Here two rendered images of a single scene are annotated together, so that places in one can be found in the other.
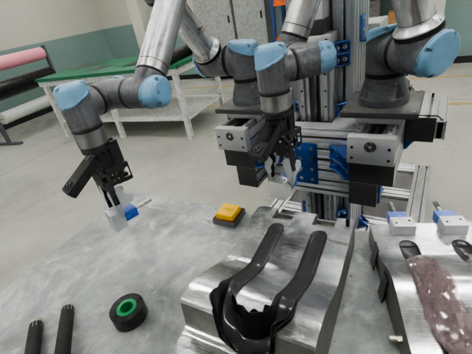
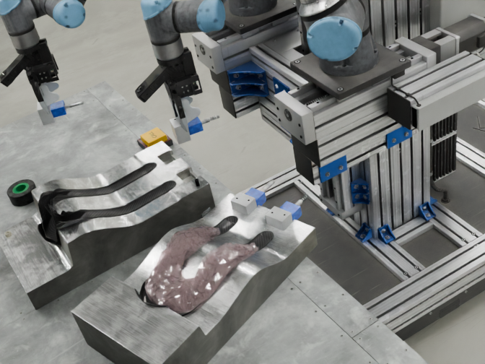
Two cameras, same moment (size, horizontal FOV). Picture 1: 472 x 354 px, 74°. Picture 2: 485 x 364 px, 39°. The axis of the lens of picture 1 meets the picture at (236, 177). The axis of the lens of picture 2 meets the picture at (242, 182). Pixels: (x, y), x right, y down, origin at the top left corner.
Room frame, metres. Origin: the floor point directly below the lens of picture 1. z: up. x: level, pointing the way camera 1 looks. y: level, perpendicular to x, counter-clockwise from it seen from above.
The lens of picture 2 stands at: (-0.51, -1.05, 1.92)
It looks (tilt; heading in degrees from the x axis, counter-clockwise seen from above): 38 degrees down; 32
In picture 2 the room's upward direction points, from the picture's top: 12 degrees counter-clockwise
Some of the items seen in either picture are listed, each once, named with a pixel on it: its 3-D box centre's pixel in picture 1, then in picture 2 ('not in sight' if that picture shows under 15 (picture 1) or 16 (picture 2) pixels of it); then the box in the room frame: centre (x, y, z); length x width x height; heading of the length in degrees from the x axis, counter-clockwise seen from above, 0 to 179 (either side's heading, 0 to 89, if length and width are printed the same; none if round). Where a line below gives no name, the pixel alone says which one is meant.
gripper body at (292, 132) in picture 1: (280, 130); (178, 74); (0.76, -0.14, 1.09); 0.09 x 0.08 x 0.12; 135
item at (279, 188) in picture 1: (289, 179); (196, 123); (0.77, -0.15, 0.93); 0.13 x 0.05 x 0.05; 135
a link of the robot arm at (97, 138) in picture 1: (90, 137); (24, 37); (0.76, 0.34, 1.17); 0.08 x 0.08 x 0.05
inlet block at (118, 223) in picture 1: (131, 210); (61, 107); (0.77, 0.32, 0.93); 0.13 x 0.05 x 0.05; 128
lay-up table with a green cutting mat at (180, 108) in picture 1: (133, 91); not in sight; (4.61, 1.21, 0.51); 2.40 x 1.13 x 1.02; 61
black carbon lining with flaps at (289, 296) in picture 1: (274, 270); (102, 196); (0.46, -0.04, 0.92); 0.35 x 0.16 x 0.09; 148
